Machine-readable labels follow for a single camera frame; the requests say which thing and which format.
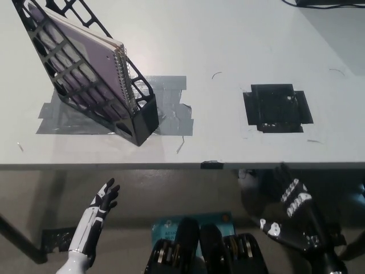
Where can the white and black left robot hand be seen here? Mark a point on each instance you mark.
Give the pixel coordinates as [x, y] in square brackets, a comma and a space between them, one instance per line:
[85, 228]

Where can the purple spiral notebook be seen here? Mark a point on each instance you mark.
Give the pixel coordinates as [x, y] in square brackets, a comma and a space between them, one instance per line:
[94, 58]

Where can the black lattice file holder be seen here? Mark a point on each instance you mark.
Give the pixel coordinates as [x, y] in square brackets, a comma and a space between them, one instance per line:
[144, 120]

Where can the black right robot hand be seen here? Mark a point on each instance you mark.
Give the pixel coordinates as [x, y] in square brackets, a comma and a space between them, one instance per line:
[308, 228]

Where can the black ribbed robot body block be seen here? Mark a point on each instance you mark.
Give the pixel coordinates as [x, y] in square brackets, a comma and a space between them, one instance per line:
[228, 254]
[171, 251]

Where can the small black tape strip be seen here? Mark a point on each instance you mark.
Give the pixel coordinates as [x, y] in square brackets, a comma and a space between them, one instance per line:
[211, 164]

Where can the black square tape patch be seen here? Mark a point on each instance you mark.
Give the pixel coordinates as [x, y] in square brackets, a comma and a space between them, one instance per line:
[278, 108]

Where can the black slanted table leg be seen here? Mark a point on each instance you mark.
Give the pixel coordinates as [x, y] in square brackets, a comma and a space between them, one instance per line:
[22, 239]

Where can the dark furniture leg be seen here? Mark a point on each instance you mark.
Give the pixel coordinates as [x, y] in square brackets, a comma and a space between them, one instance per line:
[355, 248]

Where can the grey tape patch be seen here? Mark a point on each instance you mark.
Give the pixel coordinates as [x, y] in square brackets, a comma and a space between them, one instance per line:
[174, 114]

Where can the blue box under table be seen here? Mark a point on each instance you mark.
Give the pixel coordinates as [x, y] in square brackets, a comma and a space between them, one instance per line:
[165, 228]

